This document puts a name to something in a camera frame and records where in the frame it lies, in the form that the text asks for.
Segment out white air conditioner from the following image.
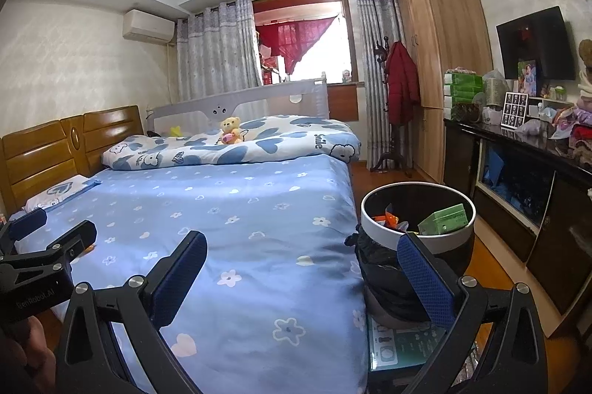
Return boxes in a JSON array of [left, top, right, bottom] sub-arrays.
[[121, 9, 176, 43]]

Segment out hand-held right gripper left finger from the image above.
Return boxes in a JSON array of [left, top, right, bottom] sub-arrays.
[[55, 230, 209, 394]]

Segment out grey patterned curtain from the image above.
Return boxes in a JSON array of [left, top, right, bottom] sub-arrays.
[[354, 0, 405, 161], [175, 0, 262, 101]]

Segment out wooden wardrobe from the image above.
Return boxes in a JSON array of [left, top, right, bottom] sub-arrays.
[[397, 0, 493, 184]]

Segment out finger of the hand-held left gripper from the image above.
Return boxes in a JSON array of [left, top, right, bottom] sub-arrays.
[[23, 219, 98, 270], [0, 208, 48, 253]]

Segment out red hanging cloth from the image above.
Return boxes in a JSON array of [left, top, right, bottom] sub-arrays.
[[254, 17, 340, 73]]

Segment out stack of green boxes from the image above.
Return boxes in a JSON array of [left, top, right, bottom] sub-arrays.
[[443, 71, 484, 108]]

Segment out person's left hand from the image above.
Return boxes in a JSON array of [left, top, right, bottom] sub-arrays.
[[0, 315, 58, 394]]

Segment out green printed box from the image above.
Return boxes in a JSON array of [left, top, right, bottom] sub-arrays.
[[367, 313, 447, 371]]

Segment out clear plastic container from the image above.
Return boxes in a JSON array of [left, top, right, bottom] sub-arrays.
[[482, 70, 507, 108]]

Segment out bed with blue flowered sheet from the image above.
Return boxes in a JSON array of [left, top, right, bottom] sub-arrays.
[[9, 153, 368, 394]]

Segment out dark wooden coat rack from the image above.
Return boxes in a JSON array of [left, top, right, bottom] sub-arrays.
[[367, 35, 412, 173]]

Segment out grey bed guard rail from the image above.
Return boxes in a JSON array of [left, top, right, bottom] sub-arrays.
[[147, 79, 330, 134]]

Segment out black bin with white rim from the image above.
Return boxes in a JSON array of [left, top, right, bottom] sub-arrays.
[[344, 181, 477, 323]]

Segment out black television cabinet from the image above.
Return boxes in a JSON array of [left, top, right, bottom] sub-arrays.
[[443, 116, 592, 339]]

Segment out wooden headboard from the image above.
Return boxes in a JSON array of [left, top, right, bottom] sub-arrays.
[[0, 104, 143, 210]]

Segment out black photo sheet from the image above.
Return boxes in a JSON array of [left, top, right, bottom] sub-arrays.
[[500, 91, 529, 127]]

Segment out black flat television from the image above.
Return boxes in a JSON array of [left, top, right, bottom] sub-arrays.
[[496, 5, 576, 81]]

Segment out large green carton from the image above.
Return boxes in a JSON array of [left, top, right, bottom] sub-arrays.
[[417, 203, 468, 236]]

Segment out blue heart print quilt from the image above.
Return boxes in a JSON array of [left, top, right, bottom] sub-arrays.
[[101, 114, 361, 171]]

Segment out blue heart print pillow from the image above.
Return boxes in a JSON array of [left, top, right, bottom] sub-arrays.
[[24, 174, 95, 212]]

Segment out pile of clothes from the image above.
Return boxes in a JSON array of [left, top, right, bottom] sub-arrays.
[[550, 37, 592, 173]]

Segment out red coat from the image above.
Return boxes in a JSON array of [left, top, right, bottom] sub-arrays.
[[384, 41, 421, 126]]

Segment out framed picture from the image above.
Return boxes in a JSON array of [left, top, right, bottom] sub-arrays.
[[517, 60, 537, 97]]

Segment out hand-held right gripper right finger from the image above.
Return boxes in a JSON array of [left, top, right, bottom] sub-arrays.
[[397, 232, 549, 394]]

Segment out yellow teddy bear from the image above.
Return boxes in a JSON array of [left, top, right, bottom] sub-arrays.
[[218, 115, 244, 145]]

